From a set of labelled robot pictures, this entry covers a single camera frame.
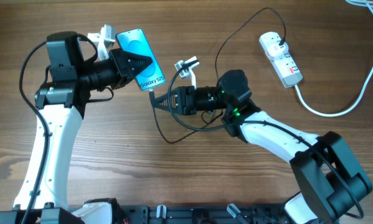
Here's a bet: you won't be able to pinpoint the white cables at corner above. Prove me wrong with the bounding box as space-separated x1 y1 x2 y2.
344 0 373 9

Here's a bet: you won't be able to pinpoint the Galaxy S25 smartphone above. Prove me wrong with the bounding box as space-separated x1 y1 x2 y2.
115 28 166 91

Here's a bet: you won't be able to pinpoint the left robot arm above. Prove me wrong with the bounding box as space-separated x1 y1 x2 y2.
0 31 153 223

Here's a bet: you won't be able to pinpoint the right black camera cable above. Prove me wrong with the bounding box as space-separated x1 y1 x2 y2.
166 59 365 220

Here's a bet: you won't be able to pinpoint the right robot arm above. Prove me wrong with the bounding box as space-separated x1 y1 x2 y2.
149 70 373 223

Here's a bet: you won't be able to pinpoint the left black camera cable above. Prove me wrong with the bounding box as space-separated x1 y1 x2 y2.
19 33 115 224

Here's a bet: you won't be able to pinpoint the white power strip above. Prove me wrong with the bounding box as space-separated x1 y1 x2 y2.
259 32 303 88

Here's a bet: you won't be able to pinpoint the black camera cable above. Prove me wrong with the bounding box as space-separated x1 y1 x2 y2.
166 59 365 220
19 33 115 224

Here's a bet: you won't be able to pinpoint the white USB charger plug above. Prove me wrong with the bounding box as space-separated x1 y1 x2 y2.
267 43 289 58

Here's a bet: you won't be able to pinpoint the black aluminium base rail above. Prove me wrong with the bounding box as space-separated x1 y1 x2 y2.
116 203 296 224

